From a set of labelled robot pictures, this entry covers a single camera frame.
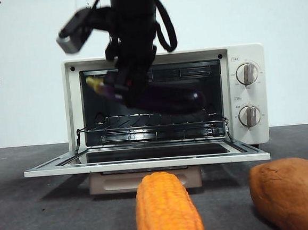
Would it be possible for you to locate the purple eggplant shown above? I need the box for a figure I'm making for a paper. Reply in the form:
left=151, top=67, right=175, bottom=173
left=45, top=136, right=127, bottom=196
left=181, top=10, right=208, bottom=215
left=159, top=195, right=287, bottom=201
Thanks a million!
left=86, top=67, right=207, bottom=122

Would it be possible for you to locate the glass oven door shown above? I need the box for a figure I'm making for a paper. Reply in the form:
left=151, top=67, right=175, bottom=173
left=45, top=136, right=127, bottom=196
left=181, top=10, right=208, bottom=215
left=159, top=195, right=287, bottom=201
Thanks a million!
left=22, top=134, right=273, bottom=202

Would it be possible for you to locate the beige round oven knob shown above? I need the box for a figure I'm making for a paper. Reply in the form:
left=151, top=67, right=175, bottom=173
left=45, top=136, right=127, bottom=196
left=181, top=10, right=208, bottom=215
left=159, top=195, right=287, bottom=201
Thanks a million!
left=237, top=105, right=263, bottom=129
left=234, top=62, right=260, bottom=87

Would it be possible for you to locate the cream Toshiba toaster oven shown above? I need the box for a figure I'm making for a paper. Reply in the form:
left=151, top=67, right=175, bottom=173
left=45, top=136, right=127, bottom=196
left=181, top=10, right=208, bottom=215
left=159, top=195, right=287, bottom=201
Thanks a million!
left=62, top=43, right=272, bottom=165

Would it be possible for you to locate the orange corn cob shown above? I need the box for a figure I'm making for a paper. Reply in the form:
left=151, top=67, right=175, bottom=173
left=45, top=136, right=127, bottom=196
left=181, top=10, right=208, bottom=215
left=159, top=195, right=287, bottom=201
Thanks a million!
left=131, top=168, right=207, bottom=230

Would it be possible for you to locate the brown sweet potato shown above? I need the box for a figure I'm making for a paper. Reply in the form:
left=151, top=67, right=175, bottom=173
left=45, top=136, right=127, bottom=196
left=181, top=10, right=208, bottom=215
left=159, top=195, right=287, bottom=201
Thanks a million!
left=247, top=156, right=308, bottom=230

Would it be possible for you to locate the metal wire oven rack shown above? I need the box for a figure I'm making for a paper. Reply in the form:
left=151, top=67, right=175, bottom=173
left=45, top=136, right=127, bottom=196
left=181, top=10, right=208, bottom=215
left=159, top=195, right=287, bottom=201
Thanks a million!
left=74, top=116, right=231, bottom=150

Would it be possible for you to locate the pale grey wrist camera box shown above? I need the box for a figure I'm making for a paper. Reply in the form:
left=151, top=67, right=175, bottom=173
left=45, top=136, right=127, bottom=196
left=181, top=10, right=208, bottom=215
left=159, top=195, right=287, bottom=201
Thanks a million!
left=53, top=6, right=96, bottom=55

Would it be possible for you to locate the black looped cable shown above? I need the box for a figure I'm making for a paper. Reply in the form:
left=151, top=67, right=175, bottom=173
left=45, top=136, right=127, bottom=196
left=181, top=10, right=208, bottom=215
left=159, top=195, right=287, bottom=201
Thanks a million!
left=154, top=0, right=179, bottom=53

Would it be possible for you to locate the white wall socket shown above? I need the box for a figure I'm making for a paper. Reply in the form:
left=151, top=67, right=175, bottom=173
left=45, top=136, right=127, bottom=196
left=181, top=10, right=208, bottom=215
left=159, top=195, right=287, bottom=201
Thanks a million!
left=75, top=0, right=101, bottom=12

